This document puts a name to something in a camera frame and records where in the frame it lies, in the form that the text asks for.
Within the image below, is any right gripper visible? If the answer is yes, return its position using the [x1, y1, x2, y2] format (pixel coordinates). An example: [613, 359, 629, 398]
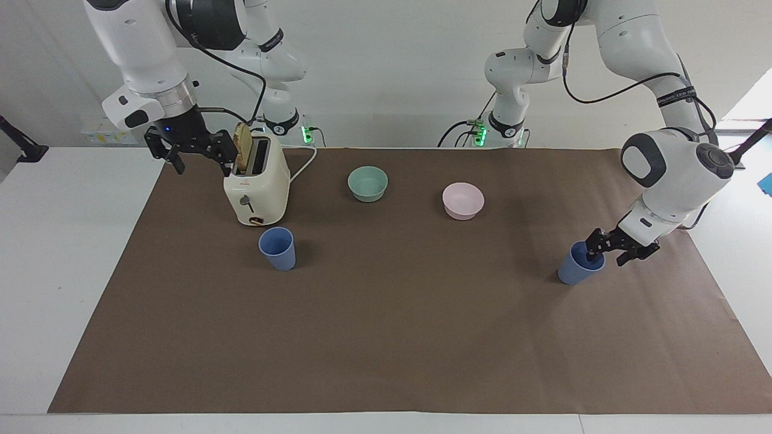
[144, 106, 239, 176]

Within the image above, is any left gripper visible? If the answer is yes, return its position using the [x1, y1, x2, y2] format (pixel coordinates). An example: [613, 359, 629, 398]
[584, 227, 662, 268]

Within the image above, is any toast slice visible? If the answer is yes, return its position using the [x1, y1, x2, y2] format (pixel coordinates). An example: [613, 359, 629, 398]
[233, 122, 255, 174]

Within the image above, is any pink bowl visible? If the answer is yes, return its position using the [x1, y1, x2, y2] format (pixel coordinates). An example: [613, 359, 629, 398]
[441, 182, 486, 221]

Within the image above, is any green bowl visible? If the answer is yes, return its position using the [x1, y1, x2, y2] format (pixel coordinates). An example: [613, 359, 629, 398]
[347, 166, 389, 203]

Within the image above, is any blue cup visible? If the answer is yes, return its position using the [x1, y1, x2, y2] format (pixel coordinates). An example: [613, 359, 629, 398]
[557, 241, 606, 286]
[258, 227, 297, 272]

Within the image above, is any white wall socket strip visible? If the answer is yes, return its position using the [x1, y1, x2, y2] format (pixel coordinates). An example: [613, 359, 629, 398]
[81, 116, 137, 146]

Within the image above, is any cream toaster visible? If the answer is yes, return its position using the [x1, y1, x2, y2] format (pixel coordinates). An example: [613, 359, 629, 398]
[223, 133, 292, 228]

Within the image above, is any black cable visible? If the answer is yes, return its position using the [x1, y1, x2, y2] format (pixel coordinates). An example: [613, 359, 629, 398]
[560, 35, 720, 231]
[437, 90, 498, 148]
[164, 0, 268, 126]

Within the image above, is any black stand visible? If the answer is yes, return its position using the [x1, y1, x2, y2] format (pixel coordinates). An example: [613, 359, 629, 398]
[0, 115, 49, 164]
[726, 118, 772, 171]

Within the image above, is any white toaster cable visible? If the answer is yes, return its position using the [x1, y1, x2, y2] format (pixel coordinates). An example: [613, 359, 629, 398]
[289, 146, 318, 183]

